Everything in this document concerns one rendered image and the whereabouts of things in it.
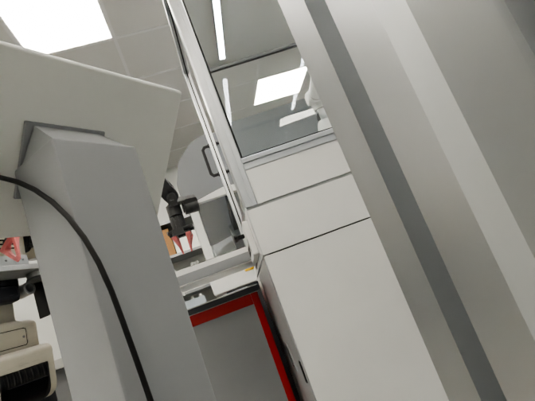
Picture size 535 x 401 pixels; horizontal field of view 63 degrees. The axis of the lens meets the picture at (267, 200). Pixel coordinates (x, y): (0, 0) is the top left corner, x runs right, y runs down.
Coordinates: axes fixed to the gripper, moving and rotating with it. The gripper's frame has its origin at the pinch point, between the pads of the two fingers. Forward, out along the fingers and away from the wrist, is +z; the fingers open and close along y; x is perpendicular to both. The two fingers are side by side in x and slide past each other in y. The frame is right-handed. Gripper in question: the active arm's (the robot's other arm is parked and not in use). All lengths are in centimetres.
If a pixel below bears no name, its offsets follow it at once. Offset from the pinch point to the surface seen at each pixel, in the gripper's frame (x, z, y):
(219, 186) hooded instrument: -83, -48, -20
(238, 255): 7.1, 9.4, -18.4
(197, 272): 7.4, 10.4, -1.9
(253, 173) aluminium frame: 49, -5, -31
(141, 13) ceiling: -90, -188, -9
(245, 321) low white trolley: -17.8, 32.8, -11.8
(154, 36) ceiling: -119, -189, -11
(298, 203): 49, 8, -40
